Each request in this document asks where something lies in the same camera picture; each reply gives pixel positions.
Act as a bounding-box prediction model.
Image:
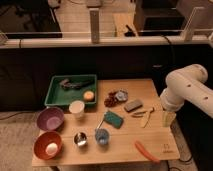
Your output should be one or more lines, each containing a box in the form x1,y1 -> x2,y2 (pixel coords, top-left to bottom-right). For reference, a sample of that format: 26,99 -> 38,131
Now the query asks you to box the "small metal cup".
74,132 -> 87,147

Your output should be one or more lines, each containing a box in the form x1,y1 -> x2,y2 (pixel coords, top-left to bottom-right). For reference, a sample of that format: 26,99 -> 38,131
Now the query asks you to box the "blue plastic cup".
95,129 -> 109,145

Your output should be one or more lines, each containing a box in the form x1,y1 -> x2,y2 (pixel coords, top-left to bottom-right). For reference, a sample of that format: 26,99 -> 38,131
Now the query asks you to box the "white angled bracket right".
180,7 -> 204,41

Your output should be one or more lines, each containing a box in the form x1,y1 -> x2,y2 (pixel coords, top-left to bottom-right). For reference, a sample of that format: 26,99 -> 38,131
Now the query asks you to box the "purple bowl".
36,107 -> 64,131

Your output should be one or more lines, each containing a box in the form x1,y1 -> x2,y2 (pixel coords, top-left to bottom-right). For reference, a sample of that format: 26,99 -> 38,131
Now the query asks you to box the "blue grey round object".
115,90 -> 128,102

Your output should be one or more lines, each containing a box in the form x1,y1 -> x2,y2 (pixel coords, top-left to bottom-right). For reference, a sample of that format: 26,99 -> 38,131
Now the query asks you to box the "teal sponge block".
104,111 -> 123,129

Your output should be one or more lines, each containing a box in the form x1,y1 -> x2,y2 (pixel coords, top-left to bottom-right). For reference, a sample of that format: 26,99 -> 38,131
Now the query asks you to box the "black object on far table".
124,25 -> 136,37

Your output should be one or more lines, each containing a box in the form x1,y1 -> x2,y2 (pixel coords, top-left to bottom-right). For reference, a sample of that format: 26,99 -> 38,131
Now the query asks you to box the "white egg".
46,143 -> 58,155

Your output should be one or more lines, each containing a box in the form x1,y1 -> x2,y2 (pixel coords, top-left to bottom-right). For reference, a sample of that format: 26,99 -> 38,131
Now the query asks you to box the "green plastic tray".
44,74 -> 98,107

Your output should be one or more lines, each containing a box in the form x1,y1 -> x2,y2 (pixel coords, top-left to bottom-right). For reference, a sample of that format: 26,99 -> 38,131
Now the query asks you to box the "wooden spoon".
140,107 -> 155,128

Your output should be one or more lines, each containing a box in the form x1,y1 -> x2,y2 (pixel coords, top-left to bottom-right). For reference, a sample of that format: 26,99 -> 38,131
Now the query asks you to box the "orange ball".
83,91 -> 94,101

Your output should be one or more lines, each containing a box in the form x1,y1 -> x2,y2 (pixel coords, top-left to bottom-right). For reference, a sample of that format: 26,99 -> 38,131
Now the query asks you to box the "white paper cup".
69,100 -> 85,119

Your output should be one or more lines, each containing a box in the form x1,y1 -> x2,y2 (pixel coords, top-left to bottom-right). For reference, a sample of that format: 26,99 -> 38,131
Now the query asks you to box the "dark toy in tray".
59,79 -> 94,90

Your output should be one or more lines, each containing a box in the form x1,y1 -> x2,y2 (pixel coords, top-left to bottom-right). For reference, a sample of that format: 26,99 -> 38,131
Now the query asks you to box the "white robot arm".
160,64 -> 213,127

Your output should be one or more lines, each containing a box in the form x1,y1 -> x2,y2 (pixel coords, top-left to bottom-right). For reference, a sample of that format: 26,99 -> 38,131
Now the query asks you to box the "small wooden utensil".
131,111 -> 146,118

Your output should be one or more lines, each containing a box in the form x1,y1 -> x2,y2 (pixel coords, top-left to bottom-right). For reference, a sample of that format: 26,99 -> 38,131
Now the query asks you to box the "red bowl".
34,131 -> 62,160

